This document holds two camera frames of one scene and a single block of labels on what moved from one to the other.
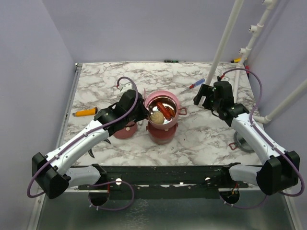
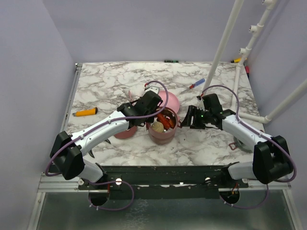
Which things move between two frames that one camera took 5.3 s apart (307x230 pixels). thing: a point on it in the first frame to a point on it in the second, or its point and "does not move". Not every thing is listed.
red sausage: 163,109 to 165,122
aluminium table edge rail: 69,106 does not move
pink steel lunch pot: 168,98 to 168,133
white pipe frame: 268,4 does not move
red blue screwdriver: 193,86 does not move
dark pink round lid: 129,130 does not move
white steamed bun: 157,118 to 158,126
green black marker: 171,61 does not move
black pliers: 90,152 does not move
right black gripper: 206,90 to 193,111
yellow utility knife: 88,112 does not move
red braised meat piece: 171,111 to 171,123
